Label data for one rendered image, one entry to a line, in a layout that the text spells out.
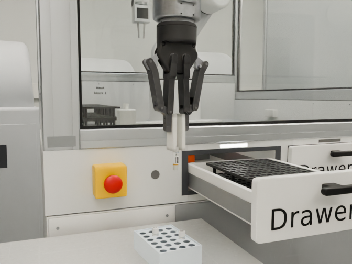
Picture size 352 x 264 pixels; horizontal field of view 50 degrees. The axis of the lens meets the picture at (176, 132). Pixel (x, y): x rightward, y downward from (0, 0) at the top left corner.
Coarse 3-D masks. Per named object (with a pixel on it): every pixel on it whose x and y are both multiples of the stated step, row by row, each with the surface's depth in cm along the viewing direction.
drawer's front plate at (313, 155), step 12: (324, 144) 107; (336, 144) 108; (348, 144) 109; (288, 156) 104; (300, 156) 103; (312, 156) 105; (324, 156) 106; (348, 156) 109; (324, 168) 107; (336, 168) 108
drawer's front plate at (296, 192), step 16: (272, 176) 64; (288, 176) 64; (304, 176) 65; (320, 176) 66; (336, 176) 67; (256, 192) 62; (272, 192) 62; (288, 192) 64; (304, 192) 65; (320, 192) 66; (256, 208) 62; (272, 208) 63; (288, 208) 64; (304, 208) 65; (320, 208) 66; (256, 224) 62; (288, 224) 64; (320, 224) 67; (336, 224) 68; (256, 240) 62; (272, 240) 63
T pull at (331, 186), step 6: (324, 186) 65; (330, 186) 63; (336, 186) 63; (342, 186) 63; (348, 186) 64; (324, 192) 62; (330, 192) 62; (336, 192) 63; (342, 192) 63; (348, 192) 64
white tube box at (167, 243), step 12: (168, 228) 77; (144, 240) 70; (156, 240) 70; (168, 240) 70; (180, 240) 70; (192, 240) 70; (144, 252) 70; (156, 252) 65; (168, 252) 64; (180, 252) 65; (192, 252) 66
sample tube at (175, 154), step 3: (177, 147) 71; (177, 150) 71; (174, 153) 71; (177, 153) 71; (174, 156) 71; (177, 156) 72; (174, 159) 72; (177, 159) 72; (174, 162) 72; (177, 162) 72; (174, 165) 72; (177, 165) 72; (174, 168) 72; (177, 168) 72
